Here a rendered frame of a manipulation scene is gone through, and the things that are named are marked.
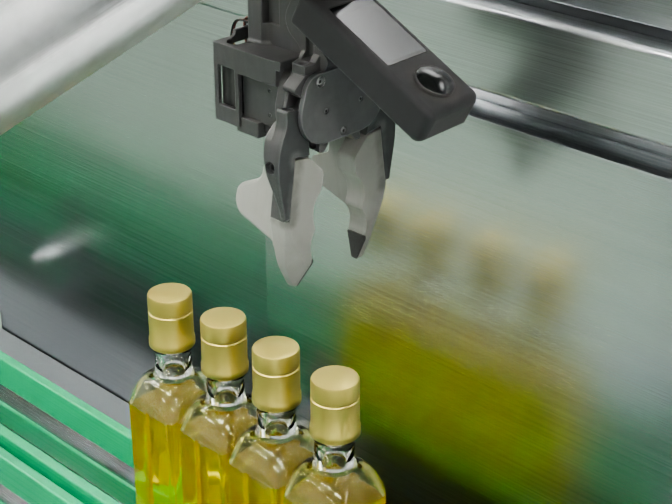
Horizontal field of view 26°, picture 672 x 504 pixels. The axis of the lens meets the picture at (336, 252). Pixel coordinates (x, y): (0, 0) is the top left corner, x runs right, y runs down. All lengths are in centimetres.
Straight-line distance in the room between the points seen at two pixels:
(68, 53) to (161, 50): 66
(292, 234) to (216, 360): 19
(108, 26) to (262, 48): 29
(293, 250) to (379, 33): 15
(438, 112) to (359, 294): 33
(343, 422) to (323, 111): 22
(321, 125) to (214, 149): 38
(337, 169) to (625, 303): 21
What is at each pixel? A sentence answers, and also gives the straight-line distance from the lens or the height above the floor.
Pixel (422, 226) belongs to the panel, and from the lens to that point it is 106.
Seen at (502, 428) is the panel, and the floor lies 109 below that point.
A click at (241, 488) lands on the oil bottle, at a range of 108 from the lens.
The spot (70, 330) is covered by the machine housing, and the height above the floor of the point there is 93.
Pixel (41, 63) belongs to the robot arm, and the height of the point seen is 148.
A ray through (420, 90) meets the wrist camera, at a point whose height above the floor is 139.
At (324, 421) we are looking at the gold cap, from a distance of 99.
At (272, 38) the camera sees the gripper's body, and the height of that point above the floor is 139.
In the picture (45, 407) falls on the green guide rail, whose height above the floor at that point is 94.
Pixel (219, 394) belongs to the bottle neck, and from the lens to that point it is 108.
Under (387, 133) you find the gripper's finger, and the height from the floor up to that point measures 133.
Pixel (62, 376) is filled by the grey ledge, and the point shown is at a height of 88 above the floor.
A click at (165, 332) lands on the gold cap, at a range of 110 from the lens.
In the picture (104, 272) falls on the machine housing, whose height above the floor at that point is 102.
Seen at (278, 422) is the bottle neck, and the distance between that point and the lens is 104.
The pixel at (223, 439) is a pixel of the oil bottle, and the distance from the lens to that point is 108.
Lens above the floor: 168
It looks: 26 degrees down
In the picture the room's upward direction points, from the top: straight up
